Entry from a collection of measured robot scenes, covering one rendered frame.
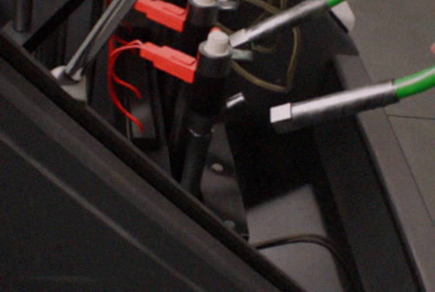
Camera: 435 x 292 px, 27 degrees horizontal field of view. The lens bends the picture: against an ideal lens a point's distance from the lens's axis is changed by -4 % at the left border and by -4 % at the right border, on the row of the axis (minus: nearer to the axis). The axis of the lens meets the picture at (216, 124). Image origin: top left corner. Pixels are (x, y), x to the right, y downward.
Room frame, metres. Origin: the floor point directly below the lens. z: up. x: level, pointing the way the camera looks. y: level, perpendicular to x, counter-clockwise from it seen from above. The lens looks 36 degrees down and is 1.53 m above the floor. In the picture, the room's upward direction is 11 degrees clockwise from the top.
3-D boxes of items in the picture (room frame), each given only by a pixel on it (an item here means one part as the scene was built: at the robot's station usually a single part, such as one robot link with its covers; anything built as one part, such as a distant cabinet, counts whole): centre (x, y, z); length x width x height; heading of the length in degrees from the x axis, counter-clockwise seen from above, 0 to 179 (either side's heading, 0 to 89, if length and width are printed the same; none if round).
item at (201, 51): (0.64, 0.00, 1.03); 0.05 x 0.03 x 0.21; 105
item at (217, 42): (0.64, 0.01, 1.14); 0.02 x 0.02 x 0.03
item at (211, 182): (0.76, 0.04, 0.91); 0.34 x 0.10 x 0.15; 15
